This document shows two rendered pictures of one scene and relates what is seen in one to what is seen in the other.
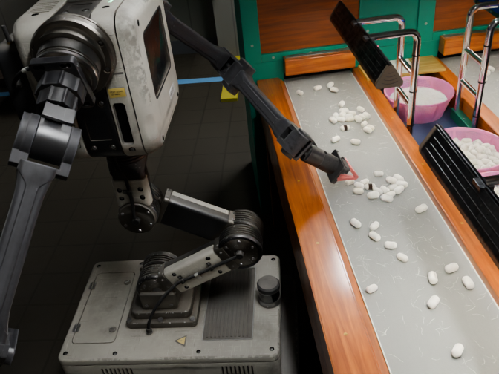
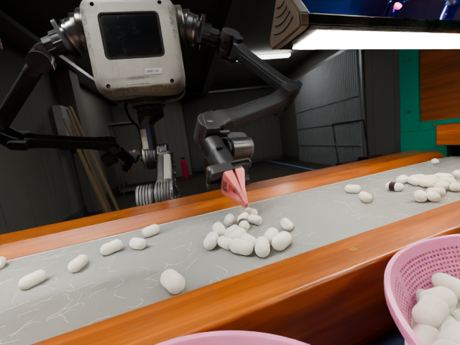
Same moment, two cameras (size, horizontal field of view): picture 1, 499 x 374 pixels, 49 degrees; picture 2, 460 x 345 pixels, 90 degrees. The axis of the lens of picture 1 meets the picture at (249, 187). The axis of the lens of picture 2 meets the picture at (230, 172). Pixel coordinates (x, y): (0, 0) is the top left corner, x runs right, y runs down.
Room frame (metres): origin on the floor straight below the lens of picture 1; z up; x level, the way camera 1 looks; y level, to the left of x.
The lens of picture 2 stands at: (1.24, -0.75, 0.91)
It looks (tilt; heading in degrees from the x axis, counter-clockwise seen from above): 8 degrees down; 73
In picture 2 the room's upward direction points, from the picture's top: 8 degrees counter-clockwise
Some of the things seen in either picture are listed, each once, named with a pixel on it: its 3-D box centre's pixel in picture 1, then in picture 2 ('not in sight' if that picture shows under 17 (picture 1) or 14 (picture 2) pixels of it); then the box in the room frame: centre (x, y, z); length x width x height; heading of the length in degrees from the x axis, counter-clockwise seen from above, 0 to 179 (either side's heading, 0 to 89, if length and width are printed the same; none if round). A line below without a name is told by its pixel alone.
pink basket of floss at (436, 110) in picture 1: (417, 100); not in sight; (1.93, -0.70, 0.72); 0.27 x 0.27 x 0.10
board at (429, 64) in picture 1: (400, 67); not in sight; (2.15, -0.70, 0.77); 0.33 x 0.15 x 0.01; 92
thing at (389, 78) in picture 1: (361, 38); (424, 20); (1.75, -0.43, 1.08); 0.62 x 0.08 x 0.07; 2
